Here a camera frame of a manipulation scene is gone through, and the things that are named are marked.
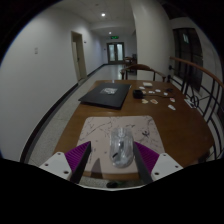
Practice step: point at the wooden armchair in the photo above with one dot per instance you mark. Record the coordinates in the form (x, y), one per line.
(143, 67)

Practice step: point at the green exit sign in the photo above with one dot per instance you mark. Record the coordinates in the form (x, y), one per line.
(114, 37)

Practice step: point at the black closed laptop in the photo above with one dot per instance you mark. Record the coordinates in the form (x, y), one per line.
(106, 95)

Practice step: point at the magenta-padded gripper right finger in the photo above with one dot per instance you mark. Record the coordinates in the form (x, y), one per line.
(165, 165)

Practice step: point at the transparent computer mouse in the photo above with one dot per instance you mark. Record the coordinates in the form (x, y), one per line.
(121, 148)

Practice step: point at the glass double door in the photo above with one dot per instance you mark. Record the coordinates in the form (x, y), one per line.
(115, 52)

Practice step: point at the small black box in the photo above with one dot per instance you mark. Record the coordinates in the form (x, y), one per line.
(137, 93)

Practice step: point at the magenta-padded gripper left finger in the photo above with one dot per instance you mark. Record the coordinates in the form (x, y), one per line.
(55, 163)

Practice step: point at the white side door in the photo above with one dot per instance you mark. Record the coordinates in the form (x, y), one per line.
(79, 56)

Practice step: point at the round ceiling light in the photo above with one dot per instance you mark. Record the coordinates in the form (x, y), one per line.
(109, 33)
(103, 14)

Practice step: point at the red and white sticker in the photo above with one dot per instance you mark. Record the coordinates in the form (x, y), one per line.
(172, 99)

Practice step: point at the dark window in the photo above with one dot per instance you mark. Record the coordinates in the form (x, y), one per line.
(187, 56)

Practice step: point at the white marble-print mouse pad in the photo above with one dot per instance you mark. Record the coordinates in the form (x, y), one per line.
(100, 130)

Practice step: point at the white packet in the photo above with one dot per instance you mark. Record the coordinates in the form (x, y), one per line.
(147, 84)

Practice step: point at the small white sticker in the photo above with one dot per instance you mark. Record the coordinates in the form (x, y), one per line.
(157, 90)
(165, 93)
(142, 88)
(151, 92)

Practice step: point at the black railing with wooden handrail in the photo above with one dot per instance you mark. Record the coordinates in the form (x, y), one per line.
(196, 68)

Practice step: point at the small tan sticker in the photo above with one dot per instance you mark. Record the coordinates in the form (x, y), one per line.
(144, 92)
(144, 101)

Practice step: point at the wooden chair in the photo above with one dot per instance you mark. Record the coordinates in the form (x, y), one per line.
(129, 60)

